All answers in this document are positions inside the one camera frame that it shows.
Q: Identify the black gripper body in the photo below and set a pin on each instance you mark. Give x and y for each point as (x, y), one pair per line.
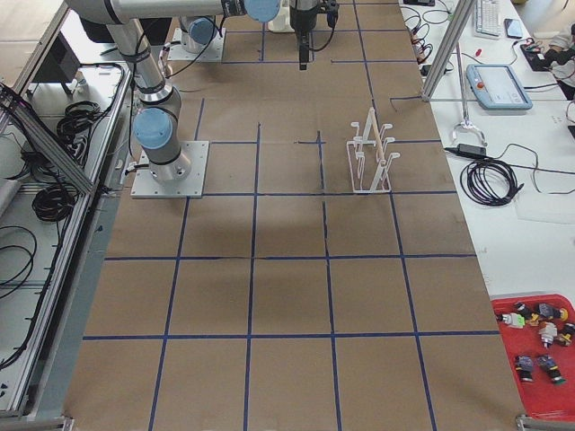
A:
(301, 17)

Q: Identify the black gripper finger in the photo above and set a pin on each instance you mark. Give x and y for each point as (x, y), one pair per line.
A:
(303, 50)

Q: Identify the cream plastic tray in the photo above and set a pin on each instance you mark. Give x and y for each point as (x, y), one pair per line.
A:
(281, 23)

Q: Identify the white keyboard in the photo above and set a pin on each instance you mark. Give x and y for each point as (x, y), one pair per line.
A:
(486, 19)

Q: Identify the blue teach pendant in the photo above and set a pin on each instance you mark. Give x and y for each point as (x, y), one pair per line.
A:
(496, 87)

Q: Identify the black power adapter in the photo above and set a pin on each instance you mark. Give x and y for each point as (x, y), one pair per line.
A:
(468, 151)

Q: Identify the black smartphone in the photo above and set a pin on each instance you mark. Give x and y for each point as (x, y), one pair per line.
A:
(513, 29)

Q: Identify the person in white shirt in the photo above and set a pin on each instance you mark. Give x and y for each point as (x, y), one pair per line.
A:
(559, 57)

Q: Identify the red parts tray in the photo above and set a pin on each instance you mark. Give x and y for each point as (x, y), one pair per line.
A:
(538, 335)

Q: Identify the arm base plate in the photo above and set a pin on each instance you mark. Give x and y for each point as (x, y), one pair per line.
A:
(185, 177)
(183, 48)

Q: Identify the white wire cup rack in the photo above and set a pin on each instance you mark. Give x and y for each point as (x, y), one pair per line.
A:
(369, 159)

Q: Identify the aluminium frame post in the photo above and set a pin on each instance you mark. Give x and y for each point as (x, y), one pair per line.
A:
(462, 12)

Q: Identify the grey metal ring clamp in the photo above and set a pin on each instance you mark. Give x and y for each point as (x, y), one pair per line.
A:
(467, 126)

